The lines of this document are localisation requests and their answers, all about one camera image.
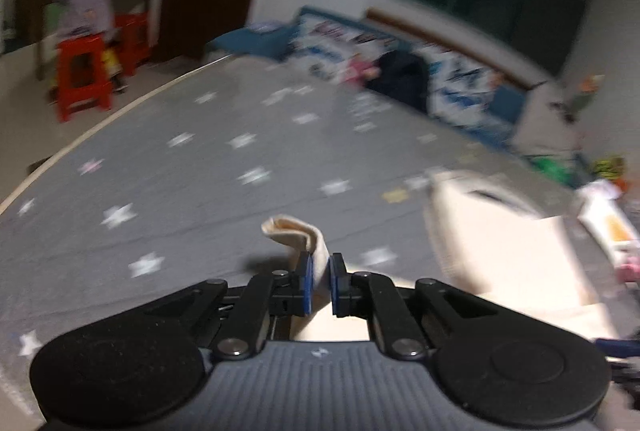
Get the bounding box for red plastic stool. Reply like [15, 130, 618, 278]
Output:
[115, 13, 152, 78]
[56, 33, 115, 122]

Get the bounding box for orange artificial flower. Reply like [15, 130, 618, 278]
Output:
[565, 76, 602, 122]

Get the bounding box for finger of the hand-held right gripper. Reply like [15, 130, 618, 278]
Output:
[592, 336, 640, 360]

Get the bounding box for teddy bear toy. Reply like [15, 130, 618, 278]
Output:
[592, 156, 627, 182]

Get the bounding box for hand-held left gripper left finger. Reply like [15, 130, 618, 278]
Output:
[142, 251, 314, 360]

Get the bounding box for black jacket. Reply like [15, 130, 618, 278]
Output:
[370, 50, 431, 112]

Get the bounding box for pink garment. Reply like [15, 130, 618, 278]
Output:
[345, 55, 381, 84]

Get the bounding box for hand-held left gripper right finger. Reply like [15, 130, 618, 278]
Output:
[329, 253, 493, 360]

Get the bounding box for blue sofa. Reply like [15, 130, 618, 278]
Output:
[207, 6, 531, 142]

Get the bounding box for butterfly print pillow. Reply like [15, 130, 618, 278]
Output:
[430, 51, 502, 128]

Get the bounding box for grey star-patterned tablecloth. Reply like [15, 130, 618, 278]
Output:
[0, 53, 640, 431]

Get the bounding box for grey pillow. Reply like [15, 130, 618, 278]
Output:
[512, 81, 581, 162]

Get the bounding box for pink and white sock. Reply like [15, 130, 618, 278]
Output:
[617, 256, 640, 285]

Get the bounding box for white shirt with yellow print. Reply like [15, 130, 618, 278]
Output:
[575, 181, 640, 257]

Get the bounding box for cream garment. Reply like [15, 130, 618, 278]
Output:
[261, 168, 623, 345]

